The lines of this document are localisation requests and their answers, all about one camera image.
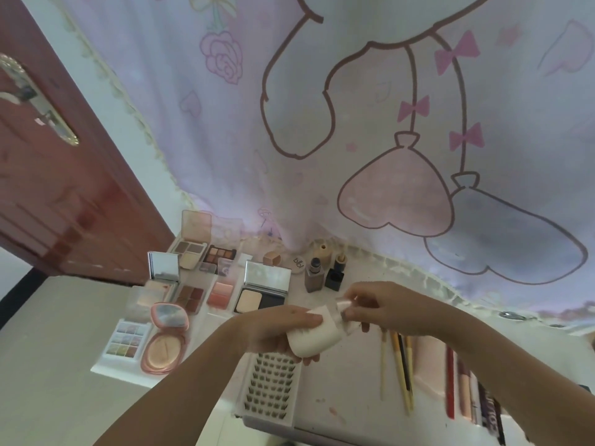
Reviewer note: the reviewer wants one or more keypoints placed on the black gold foundation pump cap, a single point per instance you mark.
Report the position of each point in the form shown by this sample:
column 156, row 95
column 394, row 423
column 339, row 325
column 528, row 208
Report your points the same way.
column 340, row 260

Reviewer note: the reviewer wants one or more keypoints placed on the person's right forearm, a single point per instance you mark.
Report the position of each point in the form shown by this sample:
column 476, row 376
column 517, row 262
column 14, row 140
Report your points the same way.
column 520, row 366

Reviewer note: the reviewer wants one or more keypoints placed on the lilac heart print cloth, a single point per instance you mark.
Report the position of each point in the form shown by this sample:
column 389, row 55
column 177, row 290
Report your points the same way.
column 325, row 111

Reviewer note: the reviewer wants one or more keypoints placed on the thin gold makeup brush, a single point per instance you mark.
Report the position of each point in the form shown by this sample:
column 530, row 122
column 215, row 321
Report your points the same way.
column 384, row 366

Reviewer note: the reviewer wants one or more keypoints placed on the brown wooden door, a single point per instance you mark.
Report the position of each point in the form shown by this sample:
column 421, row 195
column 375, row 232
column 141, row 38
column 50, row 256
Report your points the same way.
column 69, row 181

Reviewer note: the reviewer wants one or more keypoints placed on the dark square foundation bottle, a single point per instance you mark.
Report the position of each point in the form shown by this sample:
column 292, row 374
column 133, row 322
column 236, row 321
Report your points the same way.
column 314, row 276

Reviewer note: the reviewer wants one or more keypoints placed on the clear dome bottle cap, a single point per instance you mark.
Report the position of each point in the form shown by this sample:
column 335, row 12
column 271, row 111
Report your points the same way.
column 341, row 301

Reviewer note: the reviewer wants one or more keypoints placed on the false eyelash tray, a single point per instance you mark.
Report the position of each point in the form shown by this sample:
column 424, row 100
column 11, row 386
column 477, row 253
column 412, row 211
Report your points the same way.
column 272, row 387

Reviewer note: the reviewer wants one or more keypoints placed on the beige palette with lid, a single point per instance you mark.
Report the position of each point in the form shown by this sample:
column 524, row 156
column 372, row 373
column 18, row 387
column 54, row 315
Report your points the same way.
column 190, row 248

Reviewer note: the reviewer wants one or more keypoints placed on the peach lip gloss tube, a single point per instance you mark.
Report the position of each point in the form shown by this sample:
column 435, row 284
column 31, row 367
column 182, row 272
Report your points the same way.
column 464, row 390

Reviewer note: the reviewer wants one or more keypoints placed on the mirrored blush palette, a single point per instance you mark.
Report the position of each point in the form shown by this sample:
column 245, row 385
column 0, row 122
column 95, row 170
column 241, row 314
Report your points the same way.
column 162, row 264

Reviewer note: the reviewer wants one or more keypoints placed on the glass foundation bottle black cap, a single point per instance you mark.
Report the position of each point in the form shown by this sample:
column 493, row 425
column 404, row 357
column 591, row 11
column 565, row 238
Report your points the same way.
column 320, row 251

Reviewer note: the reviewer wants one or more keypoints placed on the pink blush pan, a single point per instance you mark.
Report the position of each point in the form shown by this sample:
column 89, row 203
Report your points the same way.
column 221, row 292

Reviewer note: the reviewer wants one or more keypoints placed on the black compact with mirror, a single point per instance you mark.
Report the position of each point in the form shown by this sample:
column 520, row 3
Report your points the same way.
column 253, row 301

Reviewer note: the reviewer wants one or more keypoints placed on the white round bottle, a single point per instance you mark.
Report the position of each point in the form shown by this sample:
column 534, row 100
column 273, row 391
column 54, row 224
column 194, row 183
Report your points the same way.
column 316, row 339

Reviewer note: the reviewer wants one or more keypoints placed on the person's right hand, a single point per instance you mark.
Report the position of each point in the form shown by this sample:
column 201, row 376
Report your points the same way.
column 404, row 308

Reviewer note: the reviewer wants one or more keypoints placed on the white table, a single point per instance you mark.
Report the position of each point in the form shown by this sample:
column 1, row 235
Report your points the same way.
column 344, row 376

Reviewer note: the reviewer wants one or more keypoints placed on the person's left forearm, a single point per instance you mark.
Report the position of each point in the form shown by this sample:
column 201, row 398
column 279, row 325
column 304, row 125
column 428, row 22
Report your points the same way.
column 176, row 390

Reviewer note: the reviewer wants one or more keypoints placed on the small four-pan red palette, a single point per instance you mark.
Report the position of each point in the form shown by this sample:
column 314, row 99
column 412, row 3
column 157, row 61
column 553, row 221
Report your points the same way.
column 189, row 298

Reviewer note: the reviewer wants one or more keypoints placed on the pastel eyeshadow palette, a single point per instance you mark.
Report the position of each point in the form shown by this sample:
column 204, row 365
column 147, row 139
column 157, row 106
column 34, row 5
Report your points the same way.
column 128, row 341

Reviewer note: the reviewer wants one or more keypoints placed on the round pink powder compact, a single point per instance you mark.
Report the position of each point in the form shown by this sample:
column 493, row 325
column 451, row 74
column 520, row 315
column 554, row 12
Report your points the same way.
column 163, row 353

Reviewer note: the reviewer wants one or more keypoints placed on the person's left hand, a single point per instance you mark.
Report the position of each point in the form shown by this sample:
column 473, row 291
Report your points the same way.
column 269, row 327

